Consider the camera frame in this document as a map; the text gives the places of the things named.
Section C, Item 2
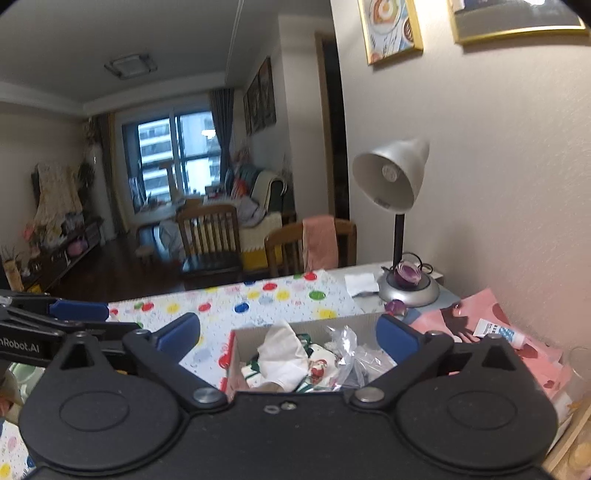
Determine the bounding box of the yellow curtain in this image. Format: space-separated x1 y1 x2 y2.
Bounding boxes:
99 113 127 236

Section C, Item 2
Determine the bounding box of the medium dark framed picture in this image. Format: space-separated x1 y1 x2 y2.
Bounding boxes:
247 74 260 134

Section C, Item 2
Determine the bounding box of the floral cover cloth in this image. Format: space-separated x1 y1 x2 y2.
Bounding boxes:
34 161 84 232

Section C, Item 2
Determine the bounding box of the balcony window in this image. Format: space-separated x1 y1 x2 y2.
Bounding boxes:
121 108 222 210

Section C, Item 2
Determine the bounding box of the pink towel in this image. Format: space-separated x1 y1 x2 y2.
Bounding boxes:
302 215 339 273

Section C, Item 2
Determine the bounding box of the gold framed figure poster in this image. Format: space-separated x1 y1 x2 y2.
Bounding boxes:
447 0 589 44

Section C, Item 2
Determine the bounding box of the large dark framed picture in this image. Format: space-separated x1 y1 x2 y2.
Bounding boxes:
257 56 277 129

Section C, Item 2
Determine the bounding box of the cream throw blanket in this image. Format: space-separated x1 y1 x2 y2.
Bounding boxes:
252 171 282 204

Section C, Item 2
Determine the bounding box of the clear plastic bag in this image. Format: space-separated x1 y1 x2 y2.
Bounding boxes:
325 325 398 388

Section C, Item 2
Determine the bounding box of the dark sofa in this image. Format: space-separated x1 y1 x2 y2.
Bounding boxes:
203 164 296 273

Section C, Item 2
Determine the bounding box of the silver desk lamp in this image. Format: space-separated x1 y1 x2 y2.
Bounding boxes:
352 137 441 308

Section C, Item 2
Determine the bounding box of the grey curtain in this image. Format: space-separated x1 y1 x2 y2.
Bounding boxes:
209 88 235 185

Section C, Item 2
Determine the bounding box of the round coffee table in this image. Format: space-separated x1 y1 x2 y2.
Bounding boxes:
136 200 185 232

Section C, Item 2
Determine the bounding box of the green and white printed packet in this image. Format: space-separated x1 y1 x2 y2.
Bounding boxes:
240 344 342 393

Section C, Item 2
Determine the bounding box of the white and blue tube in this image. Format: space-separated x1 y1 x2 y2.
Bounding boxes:
473 318 527 348

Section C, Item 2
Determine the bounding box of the wooden board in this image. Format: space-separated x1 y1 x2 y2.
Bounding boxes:
545 406 591 480

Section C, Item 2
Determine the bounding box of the wooden chair with dark seat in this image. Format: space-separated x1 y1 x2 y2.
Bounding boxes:
176 204 243 278

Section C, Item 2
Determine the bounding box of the red and white cardboard box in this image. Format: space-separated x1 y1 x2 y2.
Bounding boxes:
222 313 407 395

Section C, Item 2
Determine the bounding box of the white paper sheet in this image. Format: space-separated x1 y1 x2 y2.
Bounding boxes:
344 272 380 297

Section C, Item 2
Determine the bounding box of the square ceiling light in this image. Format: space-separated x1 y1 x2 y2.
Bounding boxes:
104 53 158 80

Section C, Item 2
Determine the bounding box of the white standing air conditioner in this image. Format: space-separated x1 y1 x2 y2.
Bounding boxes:
88 143 105 222

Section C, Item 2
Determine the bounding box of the pink paper bag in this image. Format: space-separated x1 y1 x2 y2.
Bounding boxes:
409 288 571 416

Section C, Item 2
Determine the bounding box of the gold framed food picture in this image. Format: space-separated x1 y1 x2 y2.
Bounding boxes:
358 0 424 65

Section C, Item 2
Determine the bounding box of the pale green bowl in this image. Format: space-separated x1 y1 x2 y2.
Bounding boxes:
8 364 44 386

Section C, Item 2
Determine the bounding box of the polka dot tablecloth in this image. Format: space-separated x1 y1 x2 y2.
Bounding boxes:
0 270 358 480

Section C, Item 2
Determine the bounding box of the clear drinking glass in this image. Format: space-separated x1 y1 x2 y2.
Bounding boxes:
561 346 591 407

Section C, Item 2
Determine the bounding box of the dark tv cabinet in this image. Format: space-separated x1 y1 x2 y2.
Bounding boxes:
9 217 105 291

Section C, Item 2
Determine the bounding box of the lilac cloth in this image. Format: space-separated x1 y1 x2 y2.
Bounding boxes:
240 198 266 227

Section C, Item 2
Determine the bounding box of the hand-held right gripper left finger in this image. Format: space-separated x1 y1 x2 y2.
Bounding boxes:
58 312 230 412

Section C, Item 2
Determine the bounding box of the grey bag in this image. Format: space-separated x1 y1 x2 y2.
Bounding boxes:
152 219 183 259

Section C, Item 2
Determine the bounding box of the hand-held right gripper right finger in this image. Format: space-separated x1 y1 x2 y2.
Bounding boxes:
348 314 533 411

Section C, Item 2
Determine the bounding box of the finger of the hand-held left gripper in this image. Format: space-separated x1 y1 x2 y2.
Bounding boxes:
0 290 110 323
0 307 142 341

